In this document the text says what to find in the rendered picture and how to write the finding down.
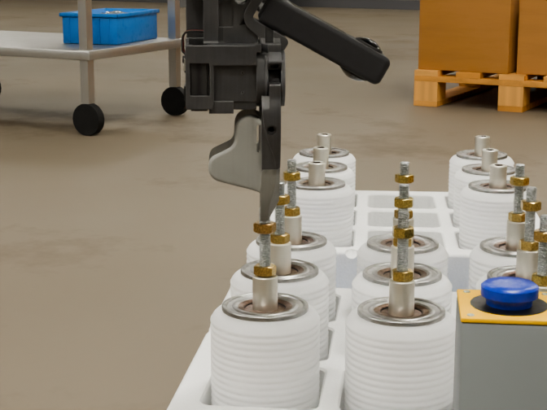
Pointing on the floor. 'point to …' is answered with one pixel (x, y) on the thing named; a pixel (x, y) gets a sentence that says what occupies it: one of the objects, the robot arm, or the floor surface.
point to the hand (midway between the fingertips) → (272, 203)
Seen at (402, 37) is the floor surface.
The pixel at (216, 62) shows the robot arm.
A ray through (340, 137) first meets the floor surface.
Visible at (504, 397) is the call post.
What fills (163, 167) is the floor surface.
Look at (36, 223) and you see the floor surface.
